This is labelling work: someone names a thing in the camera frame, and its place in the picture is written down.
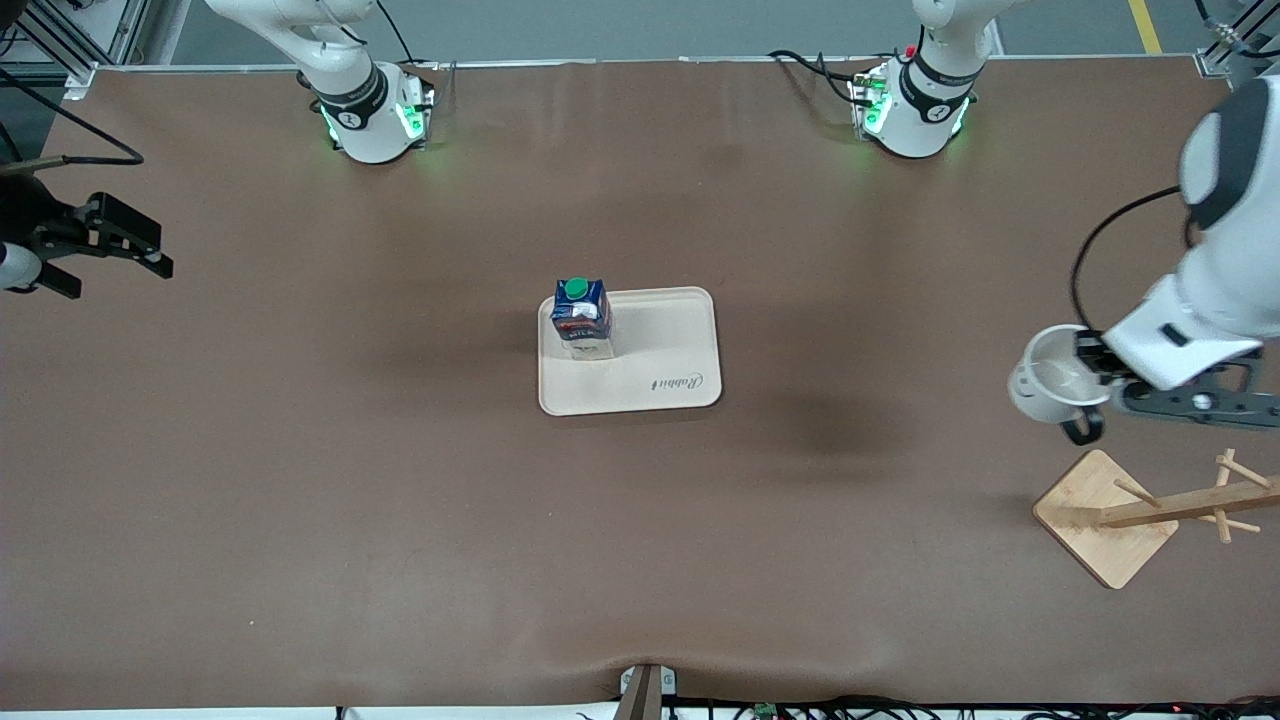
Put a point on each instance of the wooden cup rack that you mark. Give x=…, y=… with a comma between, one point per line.
x=1090, y=520

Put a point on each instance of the blue milk carton green cap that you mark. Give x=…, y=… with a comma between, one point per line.
x=583, y=318

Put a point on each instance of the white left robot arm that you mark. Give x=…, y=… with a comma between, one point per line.
x=1230, y=290

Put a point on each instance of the beige plastic tray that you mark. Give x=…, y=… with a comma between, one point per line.
x=650, y=350

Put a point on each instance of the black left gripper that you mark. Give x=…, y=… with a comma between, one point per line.
x=1090, y=351

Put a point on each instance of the aluminium frame post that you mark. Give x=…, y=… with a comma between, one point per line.
x=1215, y=62
x=80, y=80

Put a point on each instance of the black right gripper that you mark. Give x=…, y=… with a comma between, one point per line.
x=28, y=222

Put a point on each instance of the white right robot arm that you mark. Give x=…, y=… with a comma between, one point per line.
x=365, y=120

